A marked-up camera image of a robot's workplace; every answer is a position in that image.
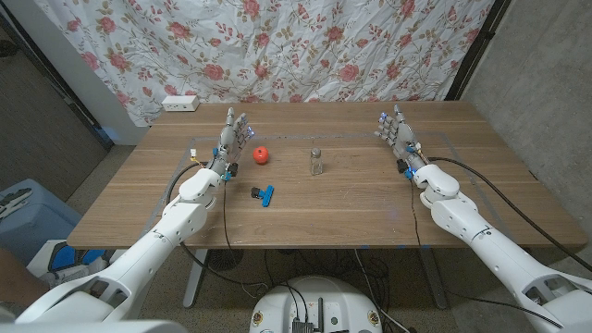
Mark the floral backdrop curtain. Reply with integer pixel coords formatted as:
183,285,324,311
34,0,496,127

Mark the black round floor object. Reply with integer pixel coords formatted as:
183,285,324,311
206,248,244,272

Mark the grey plastic clamp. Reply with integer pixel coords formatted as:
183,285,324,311
0,187,33,221

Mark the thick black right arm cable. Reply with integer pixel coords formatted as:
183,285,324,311
427,156,592,274

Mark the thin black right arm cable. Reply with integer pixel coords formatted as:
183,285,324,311
409,179,565,329

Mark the black backdrop stand pole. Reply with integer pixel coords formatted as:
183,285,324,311
444,0,512,102

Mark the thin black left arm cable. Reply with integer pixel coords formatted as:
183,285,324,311
221,179,237,251

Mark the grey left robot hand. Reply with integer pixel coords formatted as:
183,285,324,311
209,106,255,182

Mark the grey floor cable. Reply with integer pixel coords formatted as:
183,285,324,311
353,249,411,333

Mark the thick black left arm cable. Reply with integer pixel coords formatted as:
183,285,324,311
165,160,278,288

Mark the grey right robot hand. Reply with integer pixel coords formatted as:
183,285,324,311
373,104,431,181

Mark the clear glass salt shaker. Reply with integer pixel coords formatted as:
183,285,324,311
309,147,325,177

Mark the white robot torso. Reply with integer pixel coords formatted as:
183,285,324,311
249,276,384,333

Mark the blue plastic clip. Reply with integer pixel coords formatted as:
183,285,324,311
250,184,276,208

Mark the white power strip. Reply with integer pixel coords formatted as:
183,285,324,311
161,94,201,113

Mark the blue plastic bin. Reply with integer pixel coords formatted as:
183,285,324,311
0,179,83,265

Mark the white and blue floor device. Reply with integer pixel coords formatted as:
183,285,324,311
26,239,117,288

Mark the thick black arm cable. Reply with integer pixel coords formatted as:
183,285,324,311
165,160,278,288
427,156,592,274

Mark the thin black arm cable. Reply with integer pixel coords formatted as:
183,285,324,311
221,179,237,251
409,179,565,329

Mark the white table leg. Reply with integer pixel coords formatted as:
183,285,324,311
182,248,209,309
418,247,449,310

